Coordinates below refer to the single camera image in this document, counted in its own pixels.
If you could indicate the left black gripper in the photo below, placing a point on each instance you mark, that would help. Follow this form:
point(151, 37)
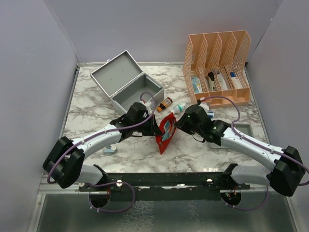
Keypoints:
point(154, 130)

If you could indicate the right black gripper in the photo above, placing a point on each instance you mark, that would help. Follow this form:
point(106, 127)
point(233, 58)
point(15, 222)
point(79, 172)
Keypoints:
point(182, 124)

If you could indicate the teal white gauze sachet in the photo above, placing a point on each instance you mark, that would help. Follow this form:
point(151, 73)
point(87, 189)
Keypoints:
point(169, 127)

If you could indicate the teal bandage roll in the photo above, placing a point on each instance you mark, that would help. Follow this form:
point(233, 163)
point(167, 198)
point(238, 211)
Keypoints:
point(166, 136)

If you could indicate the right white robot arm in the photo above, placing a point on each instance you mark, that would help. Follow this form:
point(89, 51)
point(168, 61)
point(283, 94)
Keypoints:
point(281, 168)

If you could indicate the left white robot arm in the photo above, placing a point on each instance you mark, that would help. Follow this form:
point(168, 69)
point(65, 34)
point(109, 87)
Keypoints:
point(65, 163)

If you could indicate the brown medicine bottle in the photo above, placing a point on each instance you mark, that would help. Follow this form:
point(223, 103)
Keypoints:
point(167, 102)

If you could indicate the teal medicine box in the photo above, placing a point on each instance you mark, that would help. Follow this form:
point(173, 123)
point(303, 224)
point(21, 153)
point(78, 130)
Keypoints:
point(196, 84)

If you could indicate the white medicine box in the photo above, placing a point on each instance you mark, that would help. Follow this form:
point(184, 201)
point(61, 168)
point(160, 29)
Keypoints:
point(222, 81)

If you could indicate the red blue medicine box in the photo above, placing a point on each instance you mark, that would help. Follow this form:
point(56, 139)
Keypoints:
point(235, 80)

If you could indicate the white blue bandage roll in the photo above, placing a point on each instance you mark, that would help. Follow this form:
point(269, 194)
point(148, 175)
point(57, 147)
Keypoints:
point(210, 114)

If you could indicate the white green bottle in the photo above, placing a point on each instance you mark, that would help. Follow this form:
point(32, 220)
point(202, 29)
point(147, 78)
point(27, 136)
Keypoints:
point(178, 108)

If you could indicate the silver metal case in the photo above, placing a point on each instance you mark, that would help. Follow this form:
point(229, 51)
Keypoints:
point(125, 83)

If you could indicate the black white thermometer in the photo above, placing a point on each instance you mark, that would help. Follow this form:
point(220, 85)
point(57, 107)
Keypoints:
point(211, 81)

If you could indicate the grey plastic tray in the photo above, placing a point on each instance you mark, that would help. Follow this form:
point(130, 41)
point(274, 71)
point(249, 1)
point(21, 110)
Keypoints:
point(242, 127)

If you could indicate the peach file organizer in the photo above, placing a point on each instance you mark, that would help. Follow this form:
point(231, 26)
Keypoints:
point(218, 52)

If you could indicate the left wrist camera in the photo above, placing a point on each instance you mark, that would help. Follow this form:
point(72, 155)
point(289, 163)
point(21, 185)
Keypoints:
point(149, 105)

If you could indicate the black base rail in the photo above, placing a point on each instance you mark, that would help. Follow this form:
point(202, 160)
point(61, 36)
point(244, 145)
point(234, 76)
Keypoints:
point(133, 187)

